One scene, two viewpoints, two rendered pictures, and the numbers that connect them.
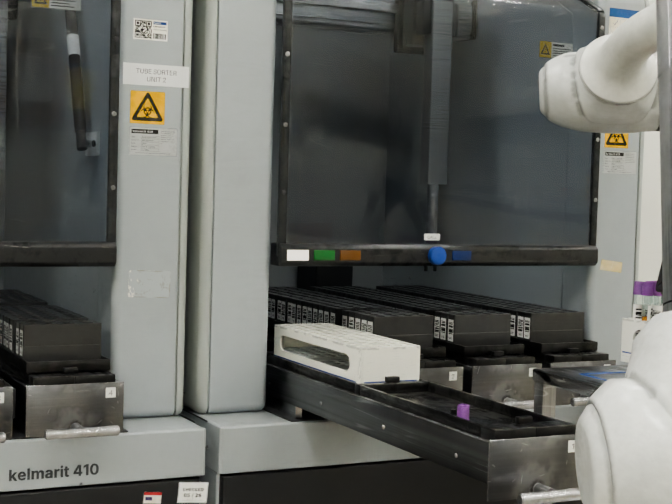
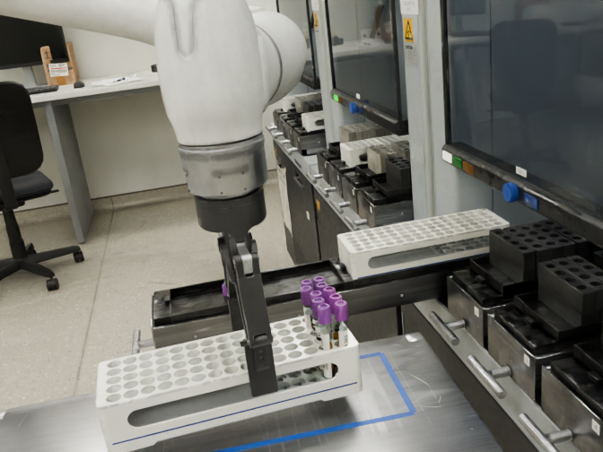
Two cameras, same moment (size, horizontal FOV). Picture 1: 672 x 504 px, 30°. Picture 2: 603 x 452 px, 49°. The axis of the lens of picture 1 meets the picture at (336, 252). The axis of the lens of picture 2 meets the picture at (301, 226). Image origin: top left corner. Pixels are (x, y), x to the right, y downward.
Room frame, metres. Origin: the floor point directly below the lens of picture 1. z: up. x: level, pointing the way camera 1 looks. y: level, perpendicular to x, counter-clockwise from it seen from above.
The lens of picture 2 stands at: (2.00, -1.15, 1.30)
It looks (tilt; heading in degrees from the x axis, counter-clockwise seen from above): 20 degrees down; 107
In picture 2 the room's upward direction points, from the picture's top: 7 degrees counter-clockwise
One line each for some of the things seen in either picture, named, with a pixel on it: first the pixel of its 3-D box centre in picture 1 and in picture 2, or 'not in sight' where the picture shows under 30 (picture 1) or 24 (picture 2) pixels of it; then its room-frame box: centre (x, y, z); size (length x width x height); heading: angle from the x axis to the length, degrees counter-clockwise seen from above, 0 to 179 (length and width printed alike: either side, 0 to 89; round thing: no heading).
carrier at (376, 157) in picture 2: not in sight; (377, 160); (1.71, 0.52, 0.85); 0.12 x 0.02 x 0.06; 117
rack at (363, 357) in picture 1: (342, 355); (423, 245); (1.87, -0.01, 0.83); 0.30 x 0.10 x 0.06; 27
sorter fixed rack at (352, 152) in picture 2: not in sight; (394, 149); (1.73, 0.70, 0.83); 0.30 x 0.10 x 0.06; 27
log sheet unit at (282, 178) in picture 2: not in sight; (282, 195); (1.08, 1.55, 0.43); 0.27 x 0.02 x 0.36; 117
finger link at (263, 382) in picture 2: not in sight; (260, 365); (1.75, -0.56, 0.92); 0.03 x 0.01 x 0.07; 30
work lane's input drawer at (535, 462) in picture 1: (400, 411); (331, 290); (1.71, -0.10, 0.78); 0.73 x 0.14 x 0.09; 27
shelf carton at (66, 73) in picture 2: not in sight; (60, 64); (-0.57, 2.51, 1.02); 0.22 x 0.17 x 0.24; 116
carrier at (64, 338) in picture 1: (60, 344); (397, 175); (1.77, 0.39, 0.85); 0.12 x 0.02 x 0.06; 117
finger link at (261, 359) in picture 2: not in sight; (260, 352); (1.76, -0.57, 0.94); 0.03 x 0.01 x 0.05; 120
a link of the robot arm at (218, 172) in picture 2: not in sight; (224, 164); (1.72, -0.51, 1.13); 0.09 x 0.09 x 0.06
